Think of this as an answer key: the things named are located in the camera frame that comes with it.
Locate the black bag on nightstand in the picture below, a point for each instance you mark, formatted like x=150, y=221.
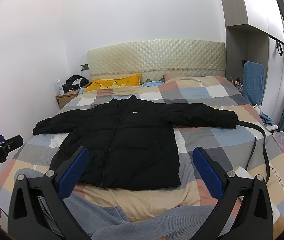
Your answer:
x=68, y=85

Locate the white spray bottle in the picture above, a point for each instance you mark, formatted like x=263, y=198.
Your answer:
x=60, y=87

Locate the wooden nightstand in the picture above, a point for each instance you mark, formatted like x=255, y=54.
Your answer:
x=62, y=100

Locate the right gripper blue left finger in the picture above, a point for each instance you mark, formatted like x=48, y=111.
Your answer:
x=26, y=218

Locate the white plush toy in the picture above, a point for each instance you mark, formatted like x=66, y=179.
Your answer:
x=258, y=109

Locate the white plastic bag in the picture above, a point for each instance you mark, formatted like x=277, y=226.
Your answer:
x=279, y=138

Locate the cream quilted headboard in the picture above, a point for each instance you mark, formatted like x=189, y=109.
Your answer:
x=155, y=58

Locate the white tablet device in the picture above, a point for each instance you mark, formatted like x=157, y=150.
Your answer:
x=79, y=81

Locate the black wall socket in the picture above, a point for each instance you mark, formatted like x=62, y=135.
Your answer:
x=84, y=67

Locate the pink beige pillow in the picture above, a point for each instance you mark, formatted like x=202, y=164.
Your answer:
x=170, y=76

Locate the yellow crown pillow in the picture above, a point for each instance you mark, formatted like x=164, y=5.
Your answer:
x=133, y=80

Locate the person's blue jeans legs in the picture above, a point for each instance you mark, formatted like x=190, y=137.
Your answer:
x=123, y=214

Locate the light blue pillow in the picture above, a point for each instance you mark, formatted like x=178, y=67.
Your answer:
x=152, y=83

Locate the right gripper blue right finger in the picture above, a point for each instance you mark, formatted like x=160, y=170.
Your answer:
x=243, y=210

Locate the black puffer jacket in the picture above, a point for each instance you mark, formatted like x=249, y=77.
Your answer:
x=131, y=142

